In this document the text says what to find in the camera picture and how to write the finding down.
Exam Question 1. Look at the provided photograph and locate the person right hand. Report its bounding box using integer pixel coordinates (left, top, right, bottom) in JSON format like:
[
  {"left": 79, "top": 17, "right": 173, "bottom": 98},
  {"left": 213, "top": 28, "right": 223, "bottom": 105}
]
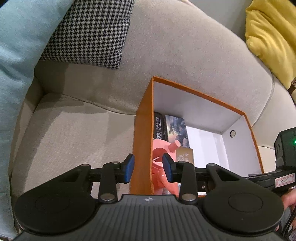
[{"left": 275, "top": 194, "right": 296, "bottom": 232}]

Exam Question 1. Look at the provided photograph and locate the black book in box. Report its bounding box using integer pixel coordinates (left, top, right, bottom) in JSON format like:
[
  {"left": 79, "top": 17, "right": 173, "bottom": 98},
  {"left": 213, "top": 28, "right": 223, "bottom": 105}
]
[{"left": 154, "top": 111, "right": 168, "bottom": 141}]

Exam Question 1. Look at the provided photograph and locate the dark painted picture box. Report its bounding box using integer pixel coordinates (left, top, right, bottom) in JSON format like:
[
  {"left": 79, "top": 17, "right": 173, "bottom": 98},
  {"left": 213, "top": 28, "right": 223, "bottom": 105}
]
[{"left": 164, "top": 115, "right": 190, "bottom": 148}]

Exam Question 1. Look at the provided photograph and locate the houndstooth black white cushion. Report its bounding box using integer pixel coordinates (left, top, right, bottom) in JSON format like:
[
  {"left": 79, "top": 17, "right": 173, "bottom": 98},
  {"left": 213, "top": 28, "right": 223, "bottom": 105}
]
[{"left": 41, "top": 1, "right": 134, "bottom": 69}]

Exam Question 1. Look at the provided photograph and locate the light blue cushion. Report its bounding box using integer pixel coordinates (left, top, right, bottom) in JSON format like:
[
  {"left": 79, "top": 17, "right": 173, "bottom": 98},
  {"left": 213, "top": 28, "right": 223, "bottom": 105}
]
[{"left": 1, "top": 1, "right": 73, "bottom": 238}]

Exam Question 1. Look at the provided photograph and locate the orange cardboard box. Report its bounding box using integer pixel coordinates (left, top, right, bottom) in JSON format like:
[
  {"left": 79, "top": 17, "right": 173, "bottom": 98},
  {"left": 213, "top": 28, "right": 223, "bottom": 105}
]
[{"left": 130, "top": 77, "right": 263, "bottom": 195}]

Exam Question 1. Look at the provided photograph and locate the salmon pink plastic toy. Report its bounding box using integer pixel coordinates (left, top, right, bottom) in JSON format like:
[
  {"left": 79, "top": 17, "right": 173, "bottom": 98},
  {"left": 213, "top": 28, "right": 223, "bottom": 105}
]
[{"left": 152, "top": 139, "right": 181, "bottom": 197}]

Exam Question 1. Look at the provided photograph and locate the beige fabric sofa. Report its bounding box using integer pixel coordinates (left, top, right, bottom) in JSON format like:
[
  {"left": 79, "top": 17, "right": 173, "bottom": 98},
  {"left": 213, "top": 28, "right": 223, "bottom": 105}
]
[{"left": 11, "top": 1, "right": 295, "bottom": 198}]

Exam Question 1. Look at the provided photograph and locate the brown cardboard cube box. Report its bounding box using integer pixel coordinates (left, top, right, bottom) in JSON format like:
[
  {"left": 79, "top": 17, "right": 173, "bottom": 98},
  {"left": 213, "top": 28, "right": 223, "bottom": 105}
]
[{"left": 176, "top": 147, "right": 194, "bottom": 164}]

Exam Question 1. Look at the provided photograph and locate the yellow cushion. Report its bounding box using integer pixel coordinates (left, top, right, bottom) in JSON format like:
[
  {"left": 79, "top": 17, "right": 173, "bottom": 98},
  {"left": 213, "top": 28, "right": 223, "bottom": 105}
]
[{"left": 245, "top": 1, "right": 295, "bottom": 89}]

